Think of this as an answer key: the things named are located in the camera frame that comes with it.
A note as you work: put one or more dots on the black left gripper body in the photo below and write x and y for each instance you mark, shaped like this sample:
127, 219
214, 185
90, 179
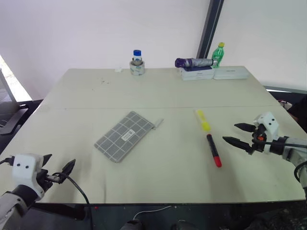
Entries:
46, 178

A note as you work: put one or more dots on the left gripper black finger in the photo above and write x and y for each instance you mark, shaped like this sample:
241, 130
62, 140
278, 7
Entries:
46, 160
68, 169

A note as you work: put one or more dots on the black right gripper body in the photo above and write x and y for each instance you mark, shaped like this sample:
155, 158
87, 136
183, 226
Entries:
258, 137

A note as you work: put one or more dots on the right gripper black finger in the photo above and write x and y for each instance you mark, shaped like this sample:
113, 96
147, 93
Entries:
245, 127
238, 143

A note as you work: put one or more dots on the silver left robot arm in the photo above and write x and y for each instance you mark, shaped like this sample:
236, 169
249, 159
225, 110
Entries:
10, 206

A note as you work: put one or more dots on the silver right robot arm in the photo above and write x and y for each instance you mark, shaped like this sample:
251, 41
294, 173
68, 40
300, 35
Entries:
293, 149

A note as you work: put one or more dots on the grey checked pencil pouch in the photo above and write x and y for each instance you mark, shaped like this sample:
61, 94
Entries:
122, 137

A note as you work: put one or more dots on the black marker with red cap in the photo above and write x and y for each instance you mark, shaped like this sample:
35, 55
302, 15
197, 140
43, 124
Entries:
214, 151

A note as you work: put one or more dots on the yellow highlighter pen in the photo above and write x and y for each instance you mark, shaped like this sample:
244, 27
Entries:
203, 121

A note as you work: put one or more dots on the flat white box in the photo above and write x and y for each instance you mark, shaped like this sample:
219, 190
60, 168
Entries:
231, 73

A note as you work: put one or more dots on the thick white box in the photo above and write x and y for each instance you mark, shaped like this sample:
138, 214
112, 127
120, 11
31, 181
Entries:
197, 74

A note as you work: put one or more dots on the green bottle with yellow cap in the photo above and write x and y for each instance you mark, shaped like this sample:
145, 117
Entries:
217, 56

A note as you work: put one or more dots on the folded purple grey umbrella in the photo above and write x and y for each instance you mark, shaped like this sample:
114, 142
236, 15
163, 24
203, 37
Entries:
194, 62

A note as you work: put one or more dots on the dark rounded shape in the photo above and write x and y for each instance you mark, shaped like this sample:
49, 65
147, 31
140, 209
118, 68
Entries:
132, 225

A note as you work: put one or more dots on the white tape roll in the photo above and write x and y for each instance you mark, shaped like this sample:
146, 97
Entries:
137, 69

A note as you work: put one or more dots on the small bottle with blue cap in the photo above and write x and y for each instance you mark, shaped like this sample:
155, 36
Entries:
137, 56

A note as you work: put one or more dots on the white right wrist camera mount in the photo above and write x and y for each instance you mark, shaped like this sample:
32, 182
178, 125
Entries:
269, 124

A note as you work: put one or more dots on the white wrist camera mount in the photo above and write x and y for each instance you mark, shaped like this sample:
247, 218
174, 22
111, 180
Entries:
269, 124
24, 171

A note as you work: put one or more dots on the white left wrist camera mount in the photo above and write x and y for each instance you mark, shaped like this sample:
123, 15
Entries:
24, 171

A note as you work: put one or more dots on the dark metal post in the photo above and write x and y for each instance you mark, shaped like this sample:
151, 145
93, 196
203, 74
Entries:
209, 28

